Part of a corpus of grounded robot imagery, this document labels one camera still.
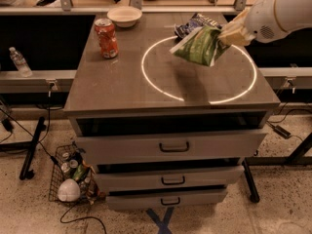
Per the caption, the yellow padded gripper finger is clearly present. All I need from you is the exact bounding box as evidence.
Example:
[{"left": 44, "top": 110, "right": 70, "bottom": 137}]
[
  {"left": 218, "top": 23, "right": 255, "bottom": 46},
  {"left": 223, "top": 8, "right": 250, "bottom": 30}
]

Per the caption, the green jalapeno chip bag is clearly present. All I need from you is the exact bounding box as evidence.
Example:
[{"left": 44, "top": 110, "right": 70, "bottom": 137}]
[{"left": 170, "top": 25, "right": 229, "bottom": 67}]

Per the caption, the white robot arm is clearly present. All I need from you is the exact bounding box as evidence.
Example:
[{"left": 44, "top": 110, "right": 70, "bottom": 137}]
[{"left": 218, "top": 0, "right": 312, "bottom": 46}]

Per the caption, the blue chip bag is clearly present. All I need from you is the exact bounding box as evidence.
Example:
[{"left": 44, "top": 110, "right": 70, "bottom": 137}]
[{"left": 175, "top": 13, "right": 222, "bottom": 39}]

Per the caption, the black power adapter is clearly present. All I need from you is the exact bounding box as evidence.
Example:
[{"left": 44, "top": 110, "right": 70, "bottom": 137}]
[{"left": 273, "top": 125, "right": 291, "bottom": 139}]

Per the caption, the white paper bowl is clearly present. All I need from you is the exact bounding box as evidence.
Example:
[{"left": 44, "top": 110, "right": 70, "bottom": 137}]
[{"left": 107, "top": 6, "right": 142, "bottom": 28}]

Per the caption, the top grey drawer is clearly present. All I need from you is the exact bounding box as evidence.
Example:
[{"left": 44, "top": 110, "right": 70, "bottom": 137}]
[{"left": 76, "top": 130, "right": 266, "bottom": 165}]

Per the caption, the grey drawer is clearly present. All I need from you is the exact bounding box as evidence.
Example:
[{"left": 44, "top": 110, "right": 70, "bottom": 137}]
[
  {"left": 95, "top": 166, "right": 244, "bottom": 193},
  {"left": 106, "top": 188, "right": 227, "bottom": 211},
  {"left": 76, "top": 130, "right": 266, "bottom": 165}
]

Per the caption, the grey drawer cabinet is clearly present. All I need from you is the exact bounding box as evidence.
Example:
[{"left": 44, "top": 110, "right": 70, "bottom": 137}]
[{"left": 64, "top": 13, "right": 280, "bottom": 197}]

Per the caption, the red soda can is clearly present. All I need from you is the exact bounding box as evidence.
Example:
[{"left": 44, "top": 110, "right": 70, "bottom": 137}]
[{"left": 95, "top": 18, "right": 119, "bottom": 59}]

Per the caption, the middle grey drawer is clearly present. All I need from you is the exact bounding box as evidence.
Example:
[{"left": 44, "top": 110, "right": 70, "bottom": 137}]
[{"left": 95, "top": 166, "right": 244, "bottom": 193}]

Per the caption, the black table leg right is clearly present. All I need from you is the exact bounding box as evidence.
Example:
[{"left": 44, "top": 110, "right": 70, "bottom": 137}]
[{"left": 243, "top": 160, "right": 260, "bottom": 203}]

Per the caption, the black table leg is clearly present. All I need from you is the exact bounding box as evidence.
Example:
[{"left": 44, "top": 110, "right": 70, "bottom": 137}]
[
  {"left": 243, "top": 160, "right": 260, "bottom": 203},
  {"left": 19, "top": 117, "right": 45, "bottom": 180}
]

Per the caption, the bottom grey drawer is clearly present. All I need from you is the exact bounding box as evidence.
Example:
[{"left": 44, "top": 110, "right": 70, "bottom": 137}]
[{"left": 106, "top": 188, "right": 227, "bottom": 211}]

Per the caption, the clear plastic water bottle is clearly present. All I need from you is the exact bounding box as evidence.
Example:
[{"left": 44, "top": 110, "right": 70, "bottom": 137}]
[{"left": 9, "top": 47, "right": 32, "bottom": 77}]

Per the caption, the white round object in basket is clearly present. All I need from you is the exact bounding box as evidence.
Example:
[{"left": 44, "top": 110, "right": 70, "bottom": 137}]
[{"left": 58, "top": 178, "right": 80, "bottom": 202}]

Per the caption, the black table leg left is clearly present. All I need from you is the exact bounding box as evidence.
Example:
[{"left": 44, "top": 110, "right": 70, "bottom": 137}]
[{"left": 19, "top": 117, "right": 45, "bottom": 180}]

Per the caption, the black wire basket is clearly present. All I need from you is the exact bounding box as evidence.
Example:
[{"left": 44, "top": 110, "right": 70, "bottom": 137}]
[{"left": 49, "top": 143, "right": 99, "bottom": 204}]

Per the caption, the black floor cable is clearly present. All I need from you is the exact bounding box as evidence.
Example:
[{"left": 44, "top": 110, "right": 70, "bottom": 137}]
[{"left": 59, "top": 202, "right": 108, "bottom": 234}]

